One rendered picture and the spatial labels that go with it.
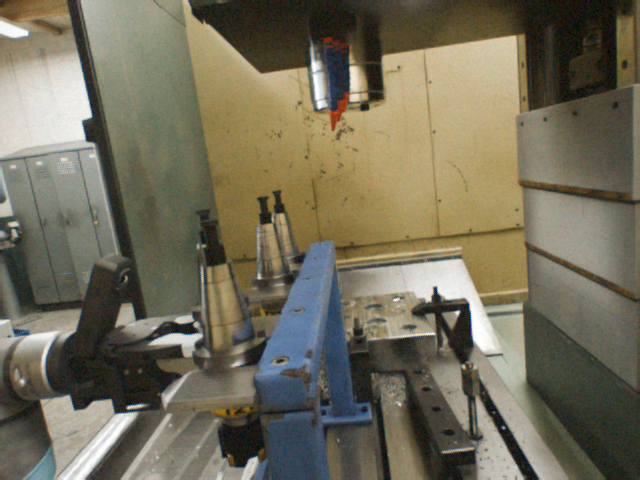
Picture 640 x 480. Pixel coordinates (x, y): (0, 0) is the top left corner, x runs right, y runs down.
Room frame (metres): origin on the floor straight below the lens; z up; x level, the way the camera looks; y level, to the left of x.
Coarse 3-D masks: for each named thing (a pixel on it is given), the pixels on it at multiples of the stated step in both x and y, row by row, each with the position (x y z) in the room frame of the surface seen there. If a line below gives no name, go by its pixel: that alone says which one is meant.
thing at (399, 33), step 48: (192, 0) 0.65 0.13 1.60; (240, 0) 0.64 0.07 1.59; (288, 0) 0.64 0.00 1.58; (336, 0) 0.67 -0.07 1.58; (384, 0) 0.69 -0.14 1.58; (432, 0) 0.72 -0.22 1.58; (480, 0) 0.75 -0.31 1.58; (528, 0) 0.79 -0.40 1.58; (576, 0) 0.82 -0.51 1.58; (240, 48) 0.85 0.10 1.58; (288, 48) 0.89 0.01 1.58; (384, 48) 0.99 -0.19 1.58
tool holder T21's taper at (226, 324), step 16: (208, 272) 0.33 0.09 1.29; (224, 272) 0.34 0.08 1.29; (208, 288) 0.33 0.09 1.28; (224, 288) 0.33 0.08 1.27; (240, 288) 0.35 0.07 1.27; (208, 304) 0.33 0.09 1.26; (224, 304) 0.33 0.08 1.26; (240, 304) 0.34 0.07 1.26; (208, 320) 0.33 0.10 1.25; (224, 320) 0.33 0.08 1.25; (240, 320) 0.33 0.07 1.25; (208, 336) 0.33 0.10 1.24; (224, 336) 0.33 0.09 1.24; (240, 336) 0.33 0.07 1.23
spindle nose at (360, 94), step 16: (352, 48) 0.87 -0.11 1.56; (368, 48) 0.88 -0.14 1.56; (320, 64) 0.89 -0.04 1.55; (352, 64) 0.87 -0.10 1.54; (368, 64) 0.88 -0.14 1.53; (320, 80) 0.89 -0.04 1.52; (352, 80) 0.87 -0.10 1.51; (368, 80) 0.88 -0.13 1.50; (384, 80) 0.91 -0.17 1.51; (320, 96) 0.90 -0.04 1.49; (352, 96) 0.87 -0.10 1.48; (368, 96) 0.88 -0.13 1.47; (384, 96) 0.91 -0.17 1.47; (320, 112) 0.94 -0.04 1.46
